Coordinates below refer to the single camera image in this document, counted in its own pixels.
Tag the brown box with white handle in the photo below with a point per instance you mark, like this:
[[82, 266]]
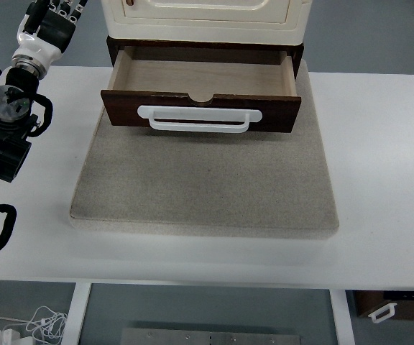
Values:
[[379, 305]]

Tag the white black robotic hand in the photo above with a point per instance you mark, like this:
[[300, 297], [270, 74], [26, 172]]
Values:
[[44, 34]]

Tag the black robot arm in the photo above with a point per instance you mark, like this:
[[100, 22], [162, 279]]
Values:
[[24, 114]]

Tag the dark wooden drawer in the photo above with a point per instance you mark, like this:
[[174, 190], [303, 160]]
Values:
[[205, 78]]

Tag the white table leg left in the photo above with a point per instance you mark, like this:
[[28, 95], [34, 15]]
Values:
[[76, 314]]

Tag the beige fabric platform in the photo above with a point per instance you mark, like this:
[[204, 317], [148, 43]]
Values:
[[256, 184]]

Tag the cream white upper cabinet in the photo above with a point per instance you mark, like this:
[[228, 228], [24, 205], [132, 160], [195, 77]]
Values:
[[266, 22]]

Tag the white drawer handle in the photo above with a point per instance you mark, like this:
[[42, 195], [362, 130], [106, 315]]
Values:
[[192, 119]]

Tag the white table leg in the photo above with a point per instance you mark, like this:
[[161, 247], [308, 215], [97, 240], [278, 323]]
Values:
[[76, 314], [341, 317]]

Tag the white table leg right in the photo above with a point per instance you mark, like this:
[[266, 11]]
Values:
[[341, 317]]

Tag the white power adapter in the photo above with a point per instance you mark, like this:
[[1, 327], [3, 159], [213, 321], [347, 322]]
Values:
[[9, 337]]

